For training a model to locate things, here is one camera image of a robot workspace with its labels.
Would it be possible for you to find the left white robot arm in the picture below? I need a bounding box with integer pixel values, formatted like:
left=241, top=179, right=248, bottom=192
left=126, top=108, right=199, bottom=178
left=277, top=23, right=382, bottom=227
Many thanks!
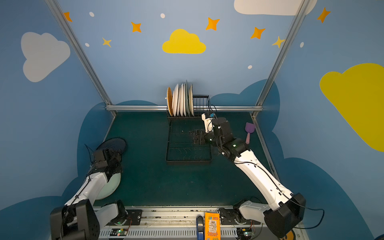
left=50, top=148, right=127, bottom=240

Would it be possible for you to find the small green circuit board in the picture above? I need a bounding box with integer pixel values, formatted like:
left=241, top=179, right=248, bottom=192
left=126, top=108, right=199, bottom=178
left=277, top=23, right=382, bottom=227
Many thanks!
left=110, top=229, right=129, bottom=237

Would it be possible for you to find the black wire dish rack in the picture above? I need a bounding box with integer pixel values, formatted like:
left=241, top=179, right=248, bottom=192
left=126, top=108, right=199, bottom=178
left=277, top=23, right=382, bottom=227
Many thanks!
left=166, top=95, right=212, bottom=165

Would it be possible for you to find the orange box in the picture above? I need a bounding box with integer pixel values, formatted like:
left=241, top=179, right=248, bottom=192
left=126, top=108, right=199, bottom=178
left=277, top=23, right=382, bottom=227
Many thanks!
left=205, top=213, right=221, bottom=240

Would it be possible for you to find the woven bamboo plate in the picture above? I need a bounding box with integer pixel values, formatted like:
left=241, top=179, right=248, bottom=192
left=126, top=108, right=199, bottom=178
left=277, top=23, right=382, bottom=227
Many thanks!
left=166, top=87, right=173, bottom=117

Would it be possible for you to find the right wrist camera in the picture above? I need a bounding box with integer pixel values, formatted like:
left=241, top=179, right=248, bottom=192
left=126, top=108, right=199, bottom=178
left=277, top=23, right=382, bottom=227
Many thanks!
left=202, top=111, right=216, bottom=133

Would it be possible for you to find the purple scoop, pink handle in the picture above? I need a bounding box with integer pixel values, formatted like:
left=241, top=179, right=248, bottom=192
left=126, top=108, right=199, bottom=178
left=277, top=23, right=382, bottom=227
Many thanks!
left=245, top=123, right=256, bottom=145

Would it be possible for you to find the dark navy plate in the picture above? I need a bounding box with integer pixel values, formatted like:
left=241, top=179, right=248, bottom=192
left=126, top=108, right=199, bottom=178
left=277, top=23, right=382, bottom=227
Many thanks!
left=96, top=137, right=127, bottom=154

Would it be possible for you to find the mint green leaf plate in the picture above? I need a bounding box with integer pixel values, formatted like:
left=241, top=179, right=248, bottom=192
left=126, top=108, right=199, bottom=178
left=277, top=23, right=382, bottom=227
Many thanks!
left=96, top=173, right=122, bottom=200

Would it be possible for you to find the blue tool handle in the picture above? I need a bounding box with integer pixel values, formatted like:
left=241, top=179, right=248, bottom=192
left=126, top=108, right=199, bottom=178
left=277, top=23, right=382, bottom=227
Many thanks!
left=196, top=216, right=205, bottom=240

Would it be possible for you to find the white plate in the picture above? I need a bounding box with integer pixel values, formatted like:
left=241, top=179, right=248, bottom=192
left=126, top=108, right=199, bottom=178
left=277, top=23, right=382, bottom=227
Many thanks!
left=183, top=83, right=187, bottom=117

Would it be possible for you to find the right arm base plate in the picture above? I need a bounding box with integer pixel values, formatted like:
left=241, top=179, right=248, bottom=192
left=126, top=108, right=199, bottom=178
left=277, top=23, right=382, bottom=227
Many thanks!
left=218, top=208, right=240, bottom=225

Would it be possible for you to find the cream floral plate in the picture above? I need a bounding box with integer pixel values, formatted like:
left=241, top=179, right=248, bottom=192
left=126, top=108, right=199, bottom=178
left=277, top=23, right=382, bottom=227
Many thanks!
left=189, top=84, right=194, bottom=116

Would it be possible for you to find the green-rimmed Hao Wei plate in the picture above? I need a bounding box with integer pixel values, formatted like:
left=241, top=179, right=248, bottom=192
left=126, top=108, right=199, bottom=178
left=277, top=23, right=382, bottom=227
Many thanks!
left=172, top=84, right=179, bottom=117

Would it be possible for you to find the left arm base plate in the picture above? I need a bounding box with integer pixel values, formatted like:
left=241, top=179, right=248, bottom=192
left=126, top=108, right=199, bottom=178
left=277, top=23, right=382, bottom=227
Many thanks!
left=121, top=209, right=143, bottom=226

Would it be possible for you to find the sunburst plate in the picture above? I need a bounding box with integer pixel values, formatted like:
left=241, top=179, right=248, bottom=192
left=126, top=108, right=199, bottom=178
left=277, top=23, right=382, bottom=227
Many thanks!
left=180, top=84, right=183, bottom=117
left=176, top=86, right=182, bottom=117

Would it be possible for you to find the aluminium frame rail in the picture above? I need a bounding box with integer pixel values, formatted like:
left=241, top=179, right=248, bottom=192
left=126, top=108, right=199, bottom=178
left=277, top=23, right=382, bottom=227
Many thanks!
left=106, top=105, right=263, bottom=112

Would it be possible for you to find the grey-green plain plate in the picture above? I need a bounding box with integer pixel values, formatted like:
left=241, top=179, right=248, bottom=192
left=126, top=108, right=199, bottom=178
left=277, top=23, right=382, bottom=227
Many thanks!
left=185, top=80, right=191, bottom=117

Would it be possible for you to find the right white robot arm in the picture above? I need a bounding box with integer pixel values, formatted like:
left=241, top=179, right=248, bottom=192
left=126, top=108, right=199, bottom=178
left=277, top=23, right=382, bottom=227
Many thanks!
left=191, top=113, right=307, bottom=238

